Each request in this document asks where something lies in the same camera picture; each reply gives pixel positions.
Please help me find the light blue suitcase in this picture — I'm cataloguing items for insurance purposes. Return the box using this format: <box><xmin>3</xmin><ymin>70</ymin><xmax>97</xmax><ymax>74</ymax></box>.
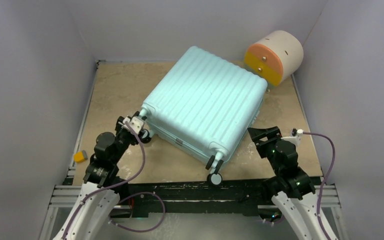
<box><xmin>139</xmin><ymin>46</ymin><xmax>268</xmax><ymax>186</ymax></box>

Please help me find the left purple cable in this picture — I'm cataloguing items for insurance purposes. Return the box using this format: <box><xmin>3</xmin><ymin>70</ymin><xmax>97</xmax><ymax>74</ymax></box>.
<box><xmin>59</xmin><ymin>121</ymin><xmax>166</xmax><ymax>240</ymax></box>

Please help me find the yellow grey small block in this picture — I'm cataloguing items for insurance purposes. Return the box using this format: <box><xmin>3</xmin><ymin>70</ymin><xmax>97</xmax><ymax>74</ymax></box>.
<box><xmin>73</xmin><ymin>150</ymin><xmax>88</xmax><ymax>163</ymax></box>

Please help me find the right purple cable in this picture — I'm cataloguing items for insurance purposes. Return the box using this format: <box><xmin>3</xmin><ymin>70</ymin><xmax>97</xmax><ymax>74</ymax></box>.
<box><xmin>261</xmin><ymin>130</ymin><xmax>338</xmax><ymax>240</ymax></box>

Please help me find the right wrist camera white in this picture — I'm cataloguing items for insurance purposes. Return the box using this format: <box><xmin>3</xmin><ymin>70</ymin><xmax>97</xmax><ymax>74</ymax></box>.
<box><xmin>281</xmin><ymin>128</ymin><xmax>304</xmax><ymax>147</ymax></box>

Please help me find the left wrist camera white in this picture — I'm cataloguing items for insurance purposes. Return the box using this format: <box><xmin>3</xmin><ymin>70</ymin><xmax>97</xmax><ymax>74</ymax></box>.
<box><xmin>122</xmin><ymin>116</ymin><xmax>145</xmax><ymax>135</ymax></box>

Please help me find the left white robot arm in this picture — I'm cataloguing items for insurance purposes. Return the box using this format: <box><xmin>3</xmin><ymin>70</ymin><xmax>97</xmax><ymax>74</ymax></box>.
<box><xmin>54</xmin><ymin>112</ymin><xmax>150</xmax><ymax>240</ymax></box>

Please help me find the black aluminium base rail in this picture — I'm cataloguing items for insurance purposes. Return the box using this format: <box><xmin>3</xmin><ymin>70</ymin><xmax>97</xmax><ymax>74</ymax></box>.
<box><xmin>38</xmin><ymin>145</ymin><xmax>352</xmax><ymax>240</ymax></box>

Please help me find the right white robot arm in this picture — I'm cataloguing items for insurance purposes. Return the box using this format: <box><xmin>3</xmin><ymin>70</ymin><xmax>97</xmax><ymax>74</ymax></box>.
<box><xmin>247</xmin><ymin>126</ymin><xmax>338</xmax><ymax>240</ymax></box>

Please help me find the round pastel drawer cabinet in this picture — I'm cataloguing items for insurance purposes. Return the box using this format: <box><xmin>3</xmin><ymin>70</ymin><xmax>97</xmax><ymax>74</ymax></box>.
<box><xmin>243</xmin><ymin>30</ymin><xmax>304</xmax><ymax>88</ymax></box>

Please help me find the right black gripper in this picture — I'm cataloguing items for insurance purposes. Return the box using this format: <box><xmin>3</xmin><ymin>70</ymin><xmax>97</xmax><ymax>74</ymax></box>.
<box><xmin>247</xmin><ymin>125</ymin><xmax>282</xmax><ymax>174</ymax></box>

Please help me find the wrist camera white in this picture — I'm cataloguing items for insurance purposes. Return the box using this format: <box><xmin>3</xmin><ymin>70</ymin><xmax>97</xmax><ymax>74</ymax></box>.
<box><xmin>122</xmin><ymin>116</ymin><xmax>145</xmax><ymax>135</ymax></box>
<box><xmin>281</xmin><ymin>128</ymin><xmax>304</xmax><ymax>147</ymax></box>

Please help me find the purple cable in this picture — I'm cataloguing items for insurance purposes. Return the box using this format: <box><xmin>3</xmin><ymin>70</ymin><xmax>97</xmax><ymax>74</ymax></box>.
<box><xmin>59</xmin><ymin>121</ymin><xmax>166</xmax><ymax>240</ymax></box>
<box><xmin>261</xmin><ymin>130</ymin><xmax>338</xmax><ymax>240</ymax></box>

